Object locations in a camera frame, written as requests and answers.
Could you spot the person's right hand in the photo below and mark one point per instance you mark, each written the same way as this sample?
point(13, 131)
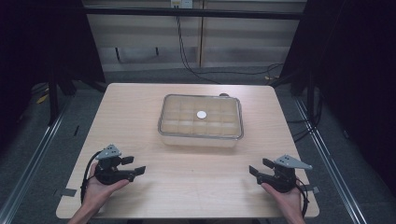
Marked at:
point(288, 200)

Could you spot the person's left hand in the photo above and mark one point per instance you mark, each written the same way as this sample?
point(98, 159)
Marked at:
point(96, 191)

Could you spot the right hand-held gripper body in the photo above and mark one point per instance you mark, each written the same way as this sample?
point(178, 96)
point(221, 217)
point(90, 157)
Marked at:
point(281, 179)

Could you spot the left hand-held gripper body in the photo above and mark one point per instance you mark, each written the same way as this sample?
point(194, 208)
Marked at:
point(107, 174)

